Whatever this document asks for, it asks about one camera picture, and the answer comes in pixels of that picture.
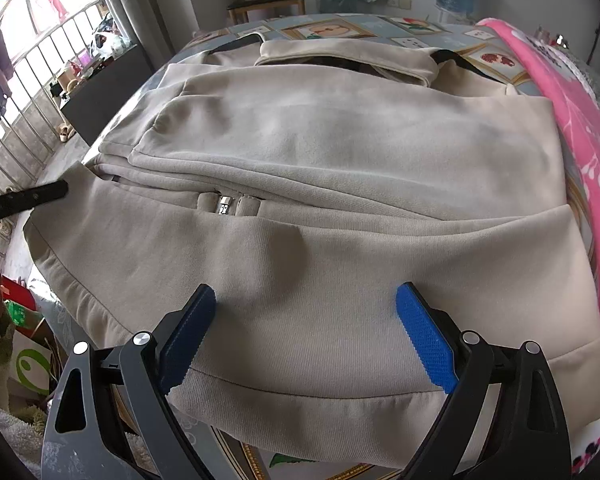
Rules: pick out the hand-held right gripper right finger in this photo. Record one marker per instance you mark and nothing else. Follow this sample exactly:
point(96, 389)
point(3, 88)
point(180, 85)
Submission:
point(427, 342)

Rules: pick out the cream jacket with black trim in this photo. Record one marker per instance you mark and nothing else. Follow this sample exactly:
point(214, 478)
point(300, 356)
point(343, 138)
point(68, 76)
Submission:
point(330, 160)

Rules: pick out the pink floral blanket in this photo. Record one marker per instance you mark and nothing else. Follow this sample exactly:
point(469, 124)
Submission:
point(595, 170)

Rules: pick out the red box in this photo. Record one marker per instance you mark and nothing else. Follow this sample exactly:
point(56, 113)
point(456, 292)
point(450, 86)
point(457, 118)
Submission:
point(15, 290)

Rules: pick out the beige slipper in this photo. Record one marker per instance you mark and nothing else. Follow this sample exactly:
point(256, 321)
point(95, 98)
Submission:
point(66, 132)

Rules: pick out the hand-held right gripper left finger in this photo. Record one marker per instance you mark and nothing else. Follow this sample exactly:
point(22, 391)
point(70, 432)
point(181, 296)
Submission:
point(187, 340)

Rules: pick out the white wall socket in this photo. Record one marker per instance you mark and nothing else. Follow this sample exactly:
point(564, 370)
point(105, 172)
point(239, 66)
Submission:
point(400, 2)

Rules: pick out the pile of small household clutter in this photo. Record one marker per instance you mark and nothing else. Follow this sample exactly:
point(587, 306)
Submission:
point(100, 45)

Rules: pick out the metal window railing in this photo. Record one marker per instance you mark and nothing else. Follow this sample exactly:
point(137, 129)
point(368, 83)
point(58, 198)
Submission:
point(30, 110)

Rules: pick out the green and white fuzzy robe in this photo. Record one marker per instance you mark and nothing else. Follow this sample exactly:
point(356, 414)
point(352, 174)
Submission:
point(0, 385)

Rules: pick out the green and white paper bag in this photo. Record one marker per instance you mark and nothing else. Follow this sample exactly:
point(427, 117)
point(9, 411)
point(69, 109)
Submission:
point(30, 365)

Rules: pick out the dark grey cabinet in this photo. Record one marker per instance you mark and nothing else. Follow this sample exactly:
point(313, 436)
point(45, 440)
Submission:
point(105, 100)

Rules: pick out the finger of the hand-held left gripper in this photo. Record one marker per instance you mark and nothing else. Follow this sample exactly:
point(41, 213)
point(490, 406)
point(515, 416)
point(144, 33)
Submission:
point(35, 195)

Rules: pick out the grey curtain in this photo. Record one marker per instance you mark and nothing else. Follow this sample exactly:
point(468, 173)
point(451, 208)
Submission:
point(150, 5)

